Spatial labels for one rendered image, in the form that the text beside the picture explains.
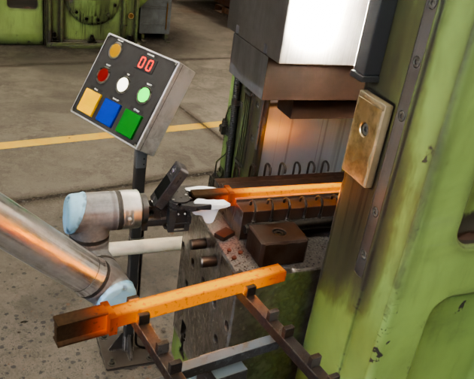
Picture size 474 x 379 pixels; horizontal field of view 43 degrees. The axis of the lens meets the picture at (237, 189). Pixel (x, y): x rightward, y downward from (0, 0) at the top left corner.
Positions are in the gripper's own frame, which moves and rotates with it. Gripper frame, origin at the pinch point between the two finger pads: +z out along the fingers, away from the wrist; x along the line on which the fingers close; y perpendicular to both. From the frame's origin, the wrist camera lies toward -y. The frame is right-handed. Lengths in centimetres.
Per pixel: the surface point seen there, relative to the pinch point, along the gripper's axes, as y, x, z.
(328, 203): 0.7, 6.4, 26.8
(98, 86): -6, -63, -19
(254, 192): -0.9, 1.4, 8.2
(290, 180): 0.9, -7.4, 22.6
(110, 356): 99, -55, -12
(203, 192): -1.3, 0.2, -4.8
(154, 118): -4.5, -39.2, -6.7
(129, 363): 99, -49, -6
